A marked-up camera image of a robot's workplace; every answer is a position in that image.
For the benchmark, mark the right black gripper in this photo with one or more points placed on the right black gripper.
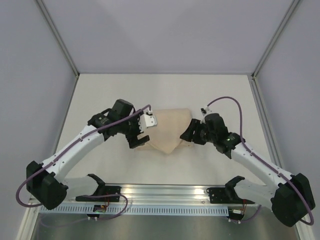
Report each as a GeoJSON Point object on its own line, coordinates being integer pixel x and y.
{"type": "Point", "coordinates": [198, 132]}

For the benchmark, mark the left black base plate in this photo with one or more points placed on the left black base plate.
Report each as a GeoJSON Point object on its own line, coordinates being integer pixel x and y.
{"type": "Point", "coordinates": [107, 193]}

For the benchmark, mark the aluminium frame post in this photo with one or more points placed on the aluminium frame post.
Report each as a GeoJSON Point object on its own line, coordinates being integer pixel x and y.
{"type": "Point", "coordinates": [57, 36]}
{"type": "Point", "coordinates": [294, 5]}

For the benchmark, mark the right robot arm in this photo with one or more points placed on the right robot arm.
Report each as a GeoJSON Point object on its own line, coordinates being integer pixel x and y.
{"type": "Point", "coordinates": [288, 196]}

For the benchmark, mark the left aluminium frame post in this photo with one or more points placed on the left aluminium frame post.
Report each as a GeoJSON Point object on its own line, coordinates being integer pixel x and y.
{"type": "Point", "coordinates": [57, 36]}

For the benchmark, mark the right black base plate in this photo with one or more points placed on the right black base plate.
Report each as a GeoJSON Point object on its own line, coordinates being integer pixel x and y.
{"type": "Point", "coordinates": [224, 195]}

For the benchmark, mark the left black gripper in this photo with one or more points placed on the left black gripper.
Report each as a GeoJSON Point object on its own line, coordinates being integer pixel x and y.
{"type": "Point", "coordinates": [132, 139]}

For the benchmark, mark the beige cloth drape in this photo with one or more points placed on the beige cloth drape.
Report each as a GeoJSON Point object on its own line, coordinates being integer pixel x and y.
{"type": "Point", "coordinates": [165, 137]}

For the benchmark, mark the aluminium mounting rail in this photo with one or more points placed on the aluminium mounting rail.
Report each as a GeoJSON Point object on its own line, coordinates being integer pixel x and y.
{"type": "Point", "coordinates": [165, 193]}

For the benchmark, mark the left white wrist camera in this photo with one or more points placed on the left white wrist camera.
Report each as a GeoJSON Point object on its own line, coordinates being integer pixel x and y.
{"type": "Point", "coordinates": [147, 120]}

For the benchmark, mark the slotted grey cable duct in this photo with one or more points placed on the slotted grey cable duct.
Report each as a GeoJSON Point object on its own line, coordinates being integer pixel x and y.
{"type": "Point", "coordinates": [146, 210]}

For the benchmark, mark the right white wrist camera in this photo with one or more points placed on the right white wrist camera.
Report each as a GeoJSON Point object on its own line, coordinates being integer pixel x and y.
{"type": "Point", "coordinates": [205, 111]}

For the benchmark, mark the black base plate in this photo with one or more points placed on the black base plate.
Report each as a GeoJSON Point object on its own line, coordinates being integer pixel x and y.
{"type": "Point", "coordinates": [107, 193]}
{"type": "Point", "coordinates": [224, 195]}

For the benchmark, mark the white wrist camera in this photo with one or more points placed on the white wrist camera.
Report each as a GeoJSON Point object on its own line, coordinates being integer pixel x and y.
{"type": "Point", "coordinates": [147, 120]}
{"type": "Point", "coordinates": [205, 111]}

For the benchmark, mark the right aluminium frame post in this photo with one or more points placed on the right aluminium frame post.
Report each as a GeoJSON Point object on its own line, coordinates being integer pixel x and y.
{"type": "Point", "coordinates": [294, 5]}

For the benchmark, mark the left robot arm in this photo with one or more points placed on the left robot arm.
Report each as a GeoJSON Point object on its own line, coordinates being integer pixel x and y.
{"type": "Point", "coordinates": [47, 181]}

